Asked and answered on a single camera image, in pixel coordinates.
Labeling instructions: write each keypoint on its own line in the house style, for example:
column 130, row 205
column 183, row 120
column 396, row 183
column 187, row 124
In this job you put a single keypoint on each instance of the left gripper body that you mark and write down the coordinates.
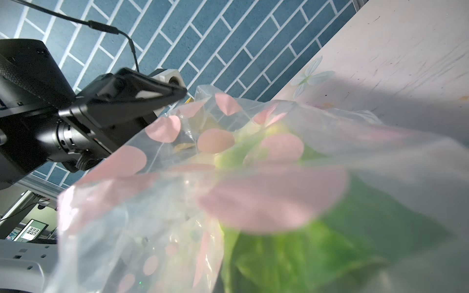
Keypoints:
column 107, row 139

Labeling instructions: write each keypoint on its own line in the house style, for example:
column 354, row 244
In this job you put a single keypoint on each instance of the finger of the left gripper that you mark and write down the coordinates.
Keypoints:
column 113, row 99

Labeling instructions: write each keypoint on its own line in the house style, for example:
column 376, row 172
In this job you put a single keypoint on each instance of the zip-top bag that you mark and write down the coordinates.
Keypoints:
column 135, row 224

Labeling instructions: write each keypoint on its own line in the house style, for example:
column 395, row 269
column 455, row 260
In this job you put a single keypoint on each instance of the chinese cabbage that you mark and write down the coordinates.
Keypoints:
column 292, row 228

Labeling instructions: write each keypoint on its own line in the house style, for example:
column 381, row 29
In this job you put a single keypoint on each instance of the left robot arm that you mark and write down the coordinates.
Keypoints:
column 44, row 120

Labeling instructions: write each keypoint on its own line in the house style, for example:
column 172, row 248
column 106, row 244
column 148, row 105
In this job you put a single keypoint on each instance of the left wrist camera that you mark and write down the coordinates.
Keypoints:
column 171, row 76

